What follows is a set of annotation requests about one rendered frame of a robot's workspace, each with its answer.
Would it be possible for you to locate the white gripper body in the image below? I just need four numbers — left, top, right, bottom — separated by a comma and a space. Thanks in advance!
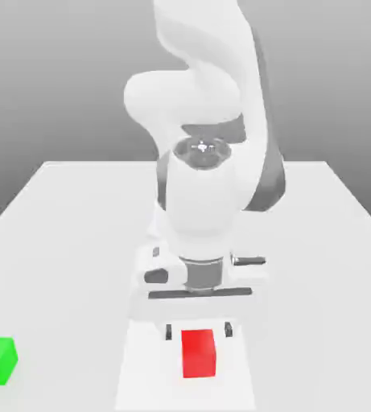
132, 286, 263, 323

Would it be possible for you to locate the small red cube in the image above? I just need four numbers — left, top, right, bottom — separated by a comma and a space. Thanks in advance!
180, 328, 217, 379

